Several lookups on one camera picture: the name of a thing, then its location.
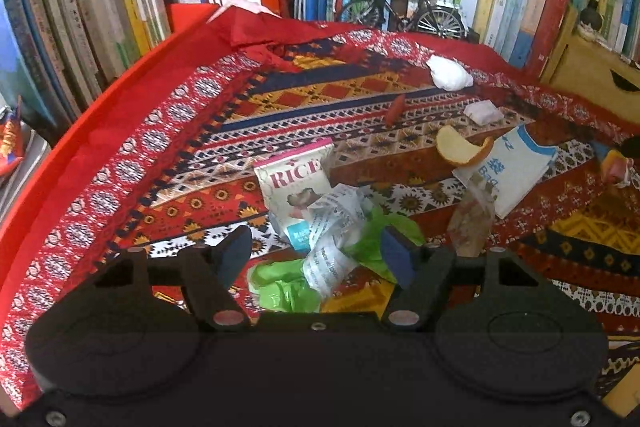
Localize small folded white tissue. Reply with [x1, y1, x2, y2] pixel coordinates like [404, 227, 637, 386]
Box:
[464, 102, 501, 126]

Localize red patterned tablecloth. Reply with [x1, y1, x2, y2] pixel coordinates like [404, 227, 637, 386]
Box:
[0, 4, 640, 413]

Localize white and blue packet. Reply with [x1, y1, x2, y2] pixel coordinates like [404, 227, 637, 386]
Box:
[452, 125, 558, 220]

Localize small black figurine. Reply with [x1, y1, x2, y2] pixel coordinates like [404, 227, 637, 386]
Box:
[577, 0, 604, 40]

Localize white crumpled tissue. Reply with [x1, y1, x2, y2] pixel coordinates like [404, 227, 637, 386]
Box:
[425, 54, 473, 90]

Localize rice snack packet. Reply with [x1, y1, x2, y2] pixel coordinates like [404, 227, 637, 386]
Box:
[252, 139, 336, 253]

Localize row of leaning grey books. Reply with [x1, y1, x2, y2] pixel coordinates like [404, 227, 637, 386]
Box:
[0, 0, 172, 142]

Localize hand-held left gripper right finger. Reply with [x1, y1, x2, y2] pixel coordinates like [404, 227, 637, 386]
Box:
[382, 227, 546, 333]

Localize green plastic bag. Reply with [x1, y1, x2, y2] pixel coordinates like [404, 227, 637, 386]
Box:
[247, 202, 426, 313]

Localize pink small packet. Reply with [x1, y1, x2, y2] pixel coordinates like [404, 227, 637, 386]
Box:
[600, 147, 634, 186]

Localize white paper receipt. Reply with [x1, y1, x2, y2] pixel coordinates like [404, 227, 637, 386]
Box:
[302, 184, 373, 300]

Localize orange peel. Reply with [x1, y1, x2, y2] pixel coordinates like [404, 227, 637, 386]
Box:
[436, 125, 495, 166]

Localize wooden drawer organiser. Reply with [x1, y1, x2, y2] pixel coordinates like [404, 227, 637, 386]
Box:
[540, 4, 640, 102]

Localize red sausage stick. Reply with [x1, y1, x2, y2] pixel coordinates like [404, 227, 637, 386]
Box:
[387, 96, 406, 126]

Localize clear plastic wrapper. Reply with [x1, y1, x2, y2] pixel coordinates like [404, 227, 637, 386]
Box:
[447, 186, 501, 258]

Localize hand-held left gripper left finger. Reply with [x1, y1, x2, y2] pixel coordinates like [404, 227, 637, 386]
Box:
[92, 224, 253, 333]

